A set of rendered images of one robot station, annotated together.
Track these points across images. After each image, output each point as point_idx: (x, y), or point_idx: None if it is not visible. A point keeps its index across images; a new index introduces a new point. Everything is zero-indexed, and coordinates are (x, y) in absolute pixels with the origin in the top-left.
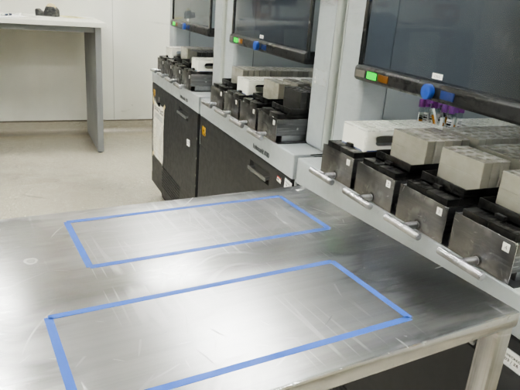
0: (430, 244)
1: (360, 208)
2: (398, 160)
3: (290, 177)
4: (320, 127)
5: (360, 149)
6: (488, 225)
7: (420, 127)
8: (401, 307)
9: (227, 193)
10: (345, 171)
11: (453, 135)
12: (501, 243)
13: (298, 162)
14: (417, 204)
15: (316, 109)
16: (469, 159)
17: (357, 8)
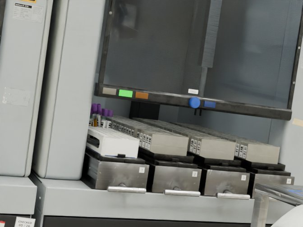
0: (238, 202)
1: (162, 204)
2: (180, 156)
3: (29, 213)
4: (22, 150)
5: (133, 157)
6: (275, 174)
7: (112, 130)
8: None
9: (300, 198)
10: (138, 179)
11: (158, 131)
12: (286, 179)
13: (47, 191)
14: (224, 179)
15: (11, 132)
16: (225, 143)
17: (80, 30)
